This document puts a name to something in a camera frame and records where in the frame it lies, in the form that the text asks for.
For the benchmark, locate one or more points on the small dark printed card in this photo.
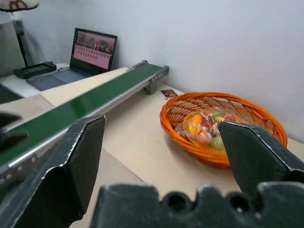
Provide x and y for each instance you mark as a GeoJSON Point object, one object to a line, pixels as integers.
{"type": "Point", "coordinates": [169, 93]}

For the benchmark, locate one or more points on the green conveyor belt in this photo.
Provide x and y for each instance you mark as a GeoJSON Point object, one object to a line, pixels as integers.
{"type": "Point", "coordinates": [95, 95]}

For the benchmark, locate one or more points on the orange wicker basket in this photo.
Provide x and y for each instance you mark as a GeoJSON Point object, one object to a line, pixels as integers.
{"type": "Point", "coordinates": [167, 128]}

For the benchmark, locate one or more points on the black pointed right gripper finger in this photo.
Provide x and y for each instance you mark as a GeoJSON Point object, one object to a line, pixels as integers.
{"type": "Point", "coordinates": [12, 141]}
{"type": "Point", "coordinates": [8, 120]}

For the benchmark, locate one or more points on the black flat handheld device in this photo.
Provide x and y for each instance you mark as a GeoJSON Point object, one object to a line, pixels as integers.
{"type": "Point", "coordinates": [33, 69]}

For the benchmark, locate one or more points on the white side table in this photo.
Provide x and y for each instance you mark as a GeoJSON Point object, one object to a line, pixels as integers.
{"type": "Point", "coordinates": [16, 83]}

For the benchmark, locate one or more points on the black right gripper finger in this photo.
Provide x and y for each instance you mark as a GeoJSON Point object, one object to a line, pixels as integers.
{"type": "Point", "coordinates": [80, 152]}
{"type": "Point", "coordinates": [251, 152]}

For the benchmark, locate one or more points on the black laptop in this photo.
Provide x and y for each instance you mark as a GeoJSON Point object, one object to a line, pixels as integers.
{"type": "Point", "coordinates": [92, 54]}

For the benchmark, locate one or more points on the clear bag of colourful candies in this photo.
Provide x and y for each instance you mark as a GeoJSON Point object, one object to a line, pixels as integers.
{"type": "Point", "coordinates": [202, 129]}

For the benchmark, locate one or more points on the white and brown lamp shade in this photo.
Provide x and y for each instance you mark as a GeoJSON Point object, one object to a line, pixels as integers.
{"type": "Point", "coordinates": [16, 4]}

